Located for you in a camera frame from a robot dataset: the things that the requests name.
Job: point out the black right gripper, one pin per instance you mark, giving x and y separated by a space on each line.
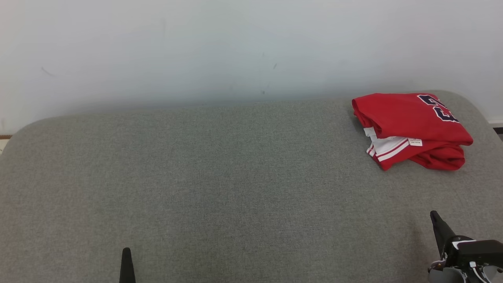
479 253

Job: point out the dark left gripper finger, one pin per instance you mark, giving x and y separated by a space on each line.
127 271

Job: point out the red shorts with white stripe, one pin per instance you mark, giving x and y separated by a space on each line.
444 159

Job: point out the red and white t-shirt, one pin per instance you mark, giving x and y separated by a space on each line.
401 114

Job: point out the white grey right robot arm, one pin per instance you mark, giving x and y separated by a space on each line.
444 276

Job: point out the grey fabric sofa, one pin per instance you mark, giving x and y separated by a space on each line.
235 188

